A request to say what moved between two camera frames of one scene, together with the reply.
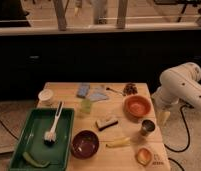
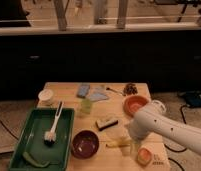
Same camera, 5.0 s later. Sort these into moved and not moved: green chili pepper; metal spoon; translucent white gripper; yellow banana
Moved: translucent white gripper
Not moved: yellow banana; green chili pepper; metal spoon
